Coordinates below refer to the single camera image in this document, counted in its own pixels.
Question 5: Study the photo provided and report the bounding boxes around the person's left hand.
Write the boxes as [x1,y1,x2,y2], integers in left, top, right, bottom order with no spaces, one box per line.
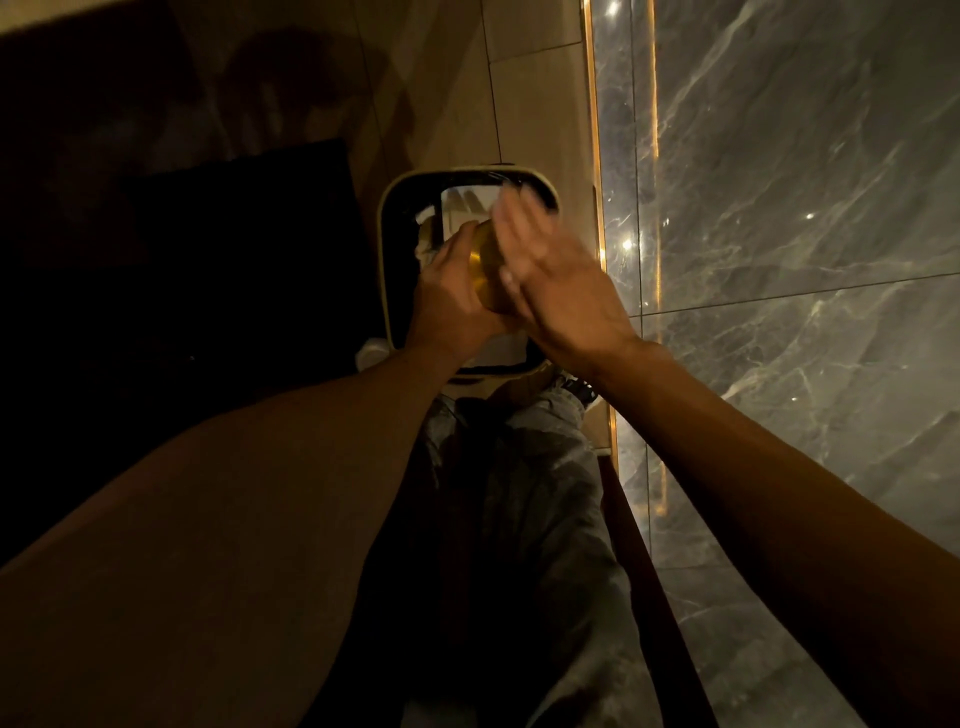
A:
[405,220,519,369]

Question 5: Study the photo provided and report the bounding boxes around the person's right hand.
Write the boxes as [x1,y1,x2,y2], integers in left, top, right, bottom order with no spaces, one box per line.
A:
[490,183,646,378]

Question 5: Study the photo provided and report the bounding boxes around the gold metal cup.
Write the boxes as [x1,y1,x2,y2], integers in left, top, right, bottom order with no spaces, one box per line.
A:
[468,219,519,317]

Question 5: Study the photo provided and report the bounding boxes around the person's right forearm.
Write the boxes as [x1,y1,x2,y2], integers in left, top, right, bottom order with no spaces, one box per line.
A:
[592,339,960,728]

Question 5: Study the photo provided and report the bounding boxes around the person's left forearm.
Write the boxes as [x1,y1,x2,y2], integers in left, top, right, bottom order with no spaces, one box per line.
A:
[0,345,466,728]

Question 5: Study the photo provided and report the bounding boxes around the white crumpled paper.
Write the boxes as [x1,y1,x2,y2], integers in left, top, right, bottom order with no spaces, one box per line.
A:
[414,185,505,265]

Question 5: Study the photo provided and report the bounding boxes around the square bin with beige rim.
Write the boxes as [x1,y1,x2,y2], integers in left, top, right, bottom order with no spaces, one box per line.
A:
[375,164,563,381]

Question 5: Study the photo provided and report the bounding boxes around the small white object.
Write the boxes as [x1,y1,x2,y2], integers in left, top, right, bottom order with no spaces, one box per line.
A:
[354,336,393,373]

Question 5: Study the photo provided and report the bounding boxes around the person's dark shoe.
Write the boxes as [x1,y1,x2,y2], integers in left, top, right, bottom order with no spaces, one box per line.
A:
[553,373,601,411]

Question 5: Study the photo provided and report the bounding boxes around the person's grey trousers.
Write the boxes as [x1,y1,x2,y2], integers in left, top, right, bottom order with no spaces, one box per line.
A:
[300,384,666,728]

